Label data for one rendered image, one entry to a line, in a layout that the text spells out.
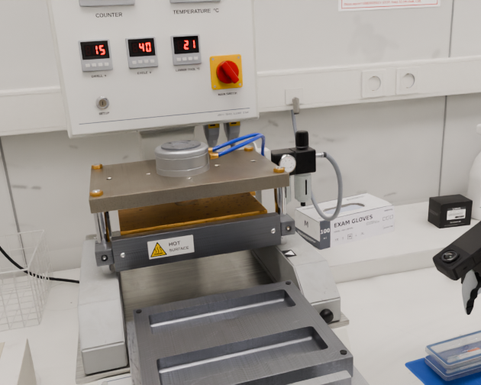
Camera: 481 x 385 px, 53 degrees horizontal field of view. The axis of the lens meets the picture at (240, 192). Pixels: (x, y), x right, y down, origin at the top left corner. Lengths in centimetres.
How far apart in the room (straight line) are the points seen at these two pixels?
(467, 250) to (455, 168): 82
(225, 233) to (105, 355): 21
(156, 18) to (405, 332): 71
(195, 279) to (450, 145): 101
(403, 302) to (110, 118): 69
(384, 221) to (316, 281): 65
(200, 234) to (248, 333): 18
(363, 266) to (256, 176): 54
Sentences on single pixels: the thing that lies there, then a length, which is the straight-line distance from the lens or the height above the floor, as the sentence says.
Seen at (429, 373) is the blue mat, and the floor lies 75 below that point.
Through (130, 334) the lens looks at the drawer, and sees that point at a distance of 60.
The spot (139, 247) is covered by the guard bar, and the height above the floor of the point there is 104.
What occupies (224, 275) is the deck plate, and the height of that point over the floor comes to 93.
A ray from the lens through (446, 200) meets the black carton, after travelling 136.
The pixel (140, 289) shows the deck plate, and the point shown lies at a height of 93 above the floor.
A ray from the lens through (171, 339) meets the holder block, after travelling 53.
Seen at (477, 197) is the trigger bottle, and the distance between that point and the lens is 141.
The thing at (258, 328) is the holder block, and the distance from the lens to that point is 54.
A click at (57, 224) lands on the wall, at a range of 131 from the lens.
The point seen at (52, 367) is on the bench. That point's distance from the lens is 98.
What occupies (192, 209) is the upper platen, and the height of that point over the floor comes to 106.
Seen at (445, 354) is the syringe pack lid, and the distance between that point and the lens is 87.
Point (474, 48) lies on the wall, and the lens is 157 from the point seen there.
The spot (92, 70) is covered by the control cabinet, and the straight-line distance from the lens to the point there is 82.
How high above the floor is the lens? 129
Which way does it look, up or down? 18 degrees down
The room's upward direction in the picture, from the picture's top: 3 degrees counter-clockwise
